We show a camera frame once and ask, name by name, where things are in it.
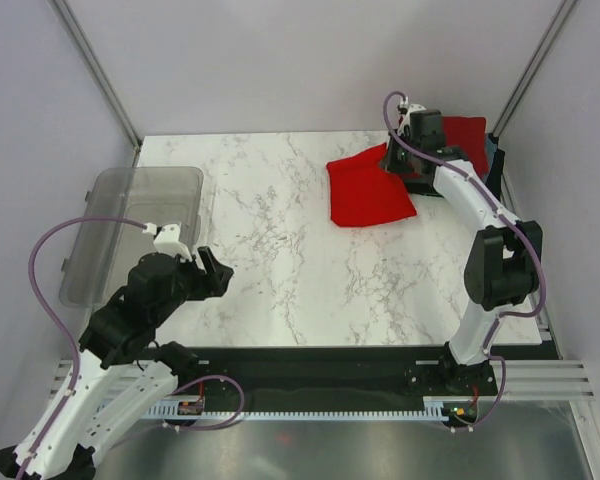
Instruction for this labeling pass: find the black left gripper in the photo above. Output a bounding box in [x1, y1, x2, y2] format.
[152, 245, 234, 325]

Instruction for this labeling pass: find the bright red t-shirt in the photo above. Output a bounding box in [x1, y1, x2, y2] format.
[326, 144, 417, 228]

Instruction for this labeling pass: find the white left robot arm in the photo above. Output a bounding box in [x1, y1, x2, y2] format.
[0, 247, 234, 479]

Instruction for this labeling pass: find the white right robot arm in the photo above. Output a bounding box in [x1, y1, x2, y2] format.
[379, 130, 546, 394]

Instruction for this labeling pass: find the clear grey plastic bin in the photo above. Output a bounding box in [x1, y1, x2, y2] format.
[59, 166, 203, 308]

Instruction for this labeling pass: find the folded grey-blue t-shirt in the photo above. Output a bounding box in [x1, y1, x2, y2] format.
[482, 134, 498, 179]

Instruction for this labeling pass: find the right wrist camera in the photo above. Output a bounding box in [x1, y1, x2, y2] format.
[399, 104, 446, 152]

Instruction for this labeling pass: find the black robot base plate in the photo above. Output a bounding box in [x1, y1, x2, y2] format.
[179, 344, 500, 414]

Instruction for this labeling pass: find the right aluminium frame post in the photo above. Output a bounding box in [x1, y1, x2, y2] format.
[491, 0, 579, 138]

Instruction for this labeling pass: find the aluminium frame post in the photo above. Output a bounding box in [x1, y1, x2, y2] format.
[491, 0, 579, 138]
[48, 0, 142, 154]

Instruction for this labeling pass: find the left aluminium frame post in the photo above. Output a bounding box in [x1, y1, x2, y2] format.
[48, 0, 142, 154]

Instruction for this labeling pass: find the white slotted cable duct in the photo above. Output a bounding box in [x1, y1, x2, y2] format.
[142, 399, 448, 422]

